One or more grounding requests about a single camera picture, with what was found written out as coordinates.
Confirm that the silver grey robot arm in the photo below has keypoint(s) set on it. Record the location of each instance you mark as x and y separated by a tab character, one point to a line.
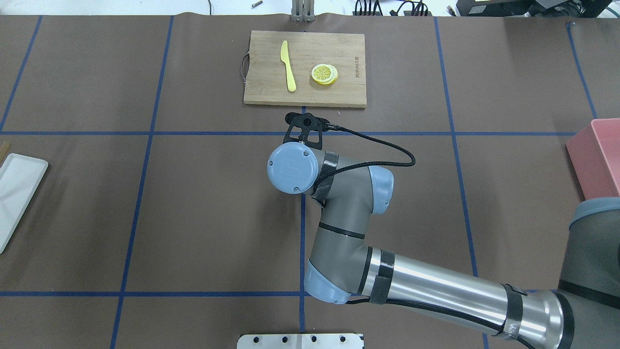
516	249

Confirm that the yellow plastic knife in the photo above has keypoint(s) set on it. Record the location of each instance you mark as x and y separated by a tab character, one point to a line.
285	59

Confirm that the lemon slice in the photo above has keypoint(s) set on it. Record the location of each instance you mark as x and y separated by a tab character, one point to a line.
324	74

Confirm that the bamboo cutting board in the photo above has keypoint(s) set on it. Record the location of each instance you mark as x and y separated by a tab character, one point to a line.
266	80

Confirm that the black power strip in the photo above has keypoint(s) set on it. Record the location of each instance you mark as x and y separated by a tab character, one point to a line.
405	8

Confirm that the pink plastic bin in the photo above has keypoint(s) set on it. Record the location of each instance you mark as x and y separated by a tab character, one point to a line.
595	157

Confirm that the white rectangular tray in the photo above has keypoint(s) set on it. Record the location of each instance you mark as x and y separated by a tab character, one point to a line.
20	177

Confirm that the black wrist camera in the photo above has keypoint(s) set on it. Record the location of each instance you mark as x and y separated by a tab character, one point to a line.
307	123

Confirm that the aluminium frame post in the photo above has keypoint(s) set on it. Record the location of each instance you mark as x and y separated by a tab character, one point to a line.
303	11

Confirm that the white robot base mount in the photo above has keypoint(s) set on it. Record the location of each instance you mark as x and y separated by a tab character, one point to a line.
302	341

